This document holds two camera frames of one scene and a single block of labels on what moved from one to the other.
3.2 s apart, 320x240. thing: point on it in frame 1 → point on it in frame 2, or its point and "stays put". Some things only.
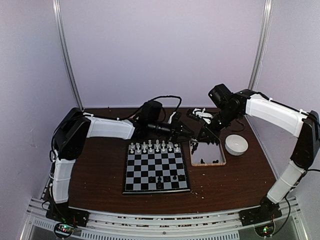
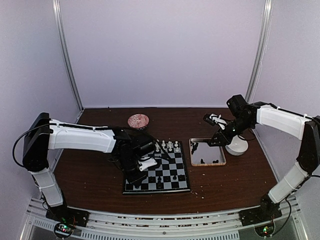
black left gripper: x=175 y=130 → x=135 y=180
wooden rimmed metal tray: x=206 y=154 stays put
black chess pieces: x=159 y=183 stays put
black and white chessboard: x=155 y=168 stays put
